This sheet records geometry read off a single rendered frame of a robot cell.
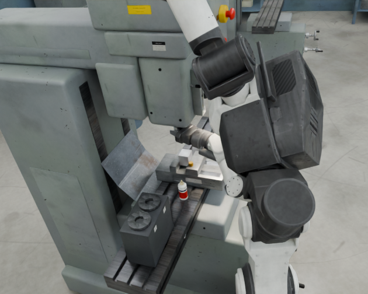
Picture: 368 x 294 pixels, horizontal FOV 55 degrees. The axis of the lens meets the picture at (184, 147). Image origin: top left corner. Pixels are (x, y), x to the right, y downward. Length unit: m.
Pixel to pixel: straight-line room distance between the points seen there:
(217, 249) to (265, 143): 0.99
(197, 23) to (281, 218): 0.51
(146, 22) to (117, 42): 0.16
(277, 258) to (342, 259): 1.62
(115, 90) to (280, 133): 0.79
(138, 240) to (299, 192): 0.72
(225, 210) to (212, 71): 0.95
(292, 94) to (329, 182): 2.33
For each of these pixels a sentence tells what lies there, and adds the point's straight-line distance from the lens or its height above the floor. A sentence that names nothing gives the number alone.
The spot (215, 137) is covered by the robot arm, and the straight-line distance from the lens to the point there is 1.45.
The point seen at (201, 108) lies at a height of 1.37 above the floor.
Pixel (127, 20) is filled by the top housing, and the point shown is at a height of 1.77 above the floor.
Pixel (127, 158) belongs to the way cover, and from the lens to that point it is 1.88.
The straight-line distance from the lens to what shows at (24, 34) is 1.69.
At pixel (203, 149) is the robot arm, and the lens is 1.48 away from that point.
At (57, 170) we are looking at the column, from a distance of 1.86.
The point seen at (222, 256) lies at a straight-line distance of 1.88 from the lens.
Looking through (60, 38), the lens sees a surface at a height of 1.69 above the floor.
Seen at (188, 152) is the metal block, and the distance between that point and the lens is 1.73.
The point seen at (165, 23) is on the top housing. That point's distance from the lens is 1.27.
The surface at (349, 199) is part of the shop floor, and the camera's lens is 3.16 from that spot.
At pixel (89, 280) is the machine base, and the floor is 0.20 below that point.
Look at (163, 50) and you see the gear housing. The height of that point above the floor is 1.67.
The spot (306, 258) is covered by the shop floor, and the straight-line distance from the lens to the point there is 2.68.
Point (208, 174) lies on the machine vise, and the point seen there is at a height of 1.00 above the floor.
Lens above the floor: 2.11
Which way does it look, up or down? 35 degrees down
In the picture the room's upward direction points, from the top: 7 degrees counter-clockwise
